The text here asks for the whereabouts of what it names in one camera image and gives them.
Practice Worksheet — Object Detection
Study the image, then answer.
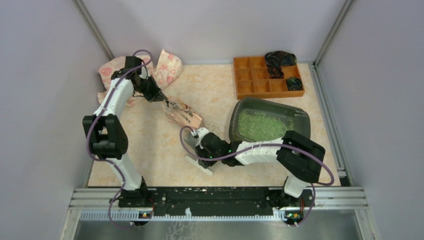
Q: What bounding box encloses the pink cat litter bag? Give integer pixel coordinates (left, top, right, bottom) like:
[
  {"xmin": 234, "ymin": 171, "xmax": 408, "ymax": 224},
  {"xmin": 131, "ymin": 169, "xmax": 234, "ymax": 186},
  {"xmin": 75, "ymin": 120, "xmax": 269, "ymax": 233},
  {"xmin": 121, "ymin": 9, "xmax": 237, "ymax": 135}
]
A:
[{"xmin": 162, "ymin": 96, "xmax": 203, "ymax": 129}]

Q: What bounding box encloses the silver metal scoop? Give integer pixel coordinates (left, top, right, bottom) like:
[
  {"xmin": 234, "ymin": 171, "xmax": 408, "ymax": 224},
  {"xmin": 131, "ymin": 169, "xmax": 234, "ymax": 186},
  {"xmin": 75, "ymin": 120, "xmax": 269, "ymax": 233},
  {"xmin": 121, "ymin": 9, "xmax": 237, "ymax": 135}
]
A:
[{"xmin": 182, "ymin": 130, "xmax": 199, "ymax": 150}]

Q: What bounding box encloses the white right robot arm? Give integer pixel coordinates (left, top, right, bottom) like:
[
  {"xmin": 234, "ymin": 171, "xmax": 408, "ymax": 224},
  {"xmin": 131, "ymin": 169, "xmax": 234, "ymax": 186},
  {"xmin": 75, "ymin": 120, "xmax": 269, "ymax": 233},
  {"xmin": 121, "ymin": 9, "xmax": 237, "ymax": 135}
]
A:
[{"xmin": 191, "ymin": 127, "xmax": 326, "ymax": 208}]

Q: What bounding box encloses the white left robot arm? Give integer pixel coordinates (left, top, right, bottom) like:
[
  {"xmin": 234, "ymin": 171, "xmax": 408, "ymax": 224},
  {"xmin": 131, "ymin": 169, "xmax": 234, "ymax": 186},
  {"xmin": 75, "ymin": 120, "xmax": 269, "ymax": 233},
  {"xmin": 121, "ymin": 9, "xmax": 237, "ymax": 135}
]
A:
[{"xmin": 82, "ymin": 55, "xmax": 168, "ymax": 208}]

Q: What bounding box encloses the dark grey litter box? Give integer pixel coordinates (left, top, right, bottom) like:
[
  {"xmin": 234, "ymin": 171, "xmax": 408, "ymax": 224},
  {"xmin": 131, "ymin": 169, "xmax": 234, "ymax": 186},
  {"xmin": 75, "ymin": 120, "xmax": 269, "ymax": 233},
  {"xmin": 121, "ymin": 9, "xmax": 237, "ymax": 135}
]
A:
[{"xmin": 228, "ymin": 97, "xmax": 311, "ymax": 142}]

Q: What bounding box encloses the green cat litter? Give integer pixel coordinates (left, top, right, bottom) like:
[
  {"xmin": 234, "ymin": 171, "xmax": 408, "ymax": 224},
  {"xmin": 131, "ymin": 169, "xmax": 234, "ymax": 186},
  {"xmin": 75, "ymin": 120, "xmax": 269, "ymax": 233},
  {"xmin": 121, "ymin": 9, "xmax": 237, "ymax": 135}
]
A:
[{"xmin": 237, "ymin": 110, "xmax": 295, "ymax": 142}]

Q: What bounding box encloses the floral pink cloth bag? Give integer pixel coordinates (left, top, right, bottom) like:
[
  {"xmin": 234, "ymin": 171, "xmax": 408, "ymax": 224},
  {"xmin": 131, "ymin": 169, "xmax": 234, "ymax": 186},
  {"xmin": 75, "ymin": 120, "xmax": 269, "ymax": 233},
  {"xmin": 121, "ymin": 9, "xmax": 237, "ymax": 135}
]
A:
[{"xmin": 97, "ymin": 49, "xmax": 185, "ymax": 106}]

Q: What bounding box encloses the orange divided organizer tray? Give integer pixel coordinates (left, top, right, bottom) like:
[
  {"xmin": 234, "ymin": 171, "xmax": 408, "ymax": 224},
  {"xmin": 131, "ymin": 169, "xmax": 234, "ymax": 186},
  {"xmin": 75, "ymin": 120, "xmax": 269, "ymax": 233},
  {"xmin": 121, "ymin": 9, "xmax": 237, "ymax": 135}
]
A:
[{"xmin": 233, "ymin": 56, "xmax": 305, "ymax": 100}]

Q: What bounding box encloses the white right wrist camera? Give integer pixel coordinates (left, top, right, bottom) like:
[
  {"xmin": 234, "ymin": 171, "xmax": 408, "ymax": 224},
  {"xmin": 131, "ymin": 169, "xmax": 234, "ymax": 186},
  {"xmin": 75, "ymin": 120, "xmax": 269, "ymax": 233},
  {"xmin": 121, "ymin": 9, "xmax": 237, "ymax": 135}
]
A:
[{"xmin": 191, "ymin": 127, "xmax": 210, "ymax": 148}]

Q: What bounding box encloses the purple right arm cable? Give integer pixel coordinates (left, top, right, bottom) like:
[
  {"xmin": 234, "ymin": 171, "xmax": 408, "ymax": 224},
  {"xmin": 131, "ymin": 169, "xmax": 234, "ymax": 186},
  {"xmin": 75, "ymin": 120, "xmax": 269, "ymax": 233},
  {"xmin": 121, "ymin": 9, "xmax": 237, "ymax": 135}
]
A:
[{"xmin": 179, "ymin": 125, "xmax": 335, "ymax": 226}]

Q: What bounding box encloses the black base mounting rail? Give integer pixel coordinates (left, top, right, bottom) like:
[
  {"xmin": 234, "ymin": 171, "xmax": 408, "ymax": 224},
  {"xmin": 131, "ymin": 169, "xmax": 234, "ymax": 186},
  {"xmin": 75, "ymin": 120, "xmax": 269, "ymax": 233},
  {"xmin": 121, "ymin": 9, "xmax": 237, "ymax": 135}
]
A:
[{"xmin": 117, "ymin": 186, "xmax": 313, "ymax": 217}]

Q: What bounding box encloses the small dark coiled cord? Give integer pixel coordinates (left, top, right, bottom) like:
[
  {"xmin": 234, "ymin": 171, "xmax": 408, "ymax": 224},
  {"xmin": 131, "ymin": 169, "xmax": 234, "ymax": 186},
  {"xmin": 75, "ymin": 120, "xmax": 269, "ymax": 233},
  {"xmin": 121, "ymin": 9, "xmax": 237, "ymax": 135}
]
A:
[{"xmin": 285, "ymin": 76, "xmax": 304, "ymax": 92}]

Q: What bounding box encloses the dark tangled cords bundle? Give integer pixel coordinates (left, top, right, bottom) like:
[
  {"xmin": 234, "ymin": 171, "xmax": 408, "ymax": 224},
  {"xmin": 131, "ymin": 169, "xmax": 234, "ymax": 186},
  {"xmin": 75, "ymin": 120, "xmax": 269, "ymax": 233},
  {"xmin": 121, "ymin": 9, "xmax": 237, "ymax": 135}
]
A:
[{"xmin": 263, "ymin": 50, "xmax": 298, "ymax": 80}]

